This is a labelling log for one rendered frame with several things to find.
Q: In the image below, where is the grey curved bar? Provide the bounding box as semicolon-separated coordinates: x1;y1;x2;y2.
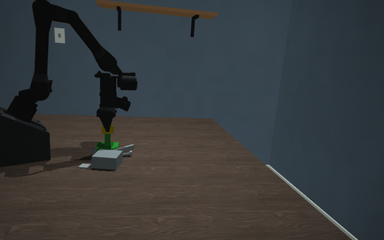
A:
113;144;135;152

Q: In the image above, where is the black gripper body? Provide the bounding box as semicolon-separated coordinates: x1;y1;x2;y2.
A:
96;90;117;118

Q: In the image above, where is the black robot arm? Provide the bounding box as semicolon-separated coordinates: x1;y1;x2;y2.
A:
4;0;138;121

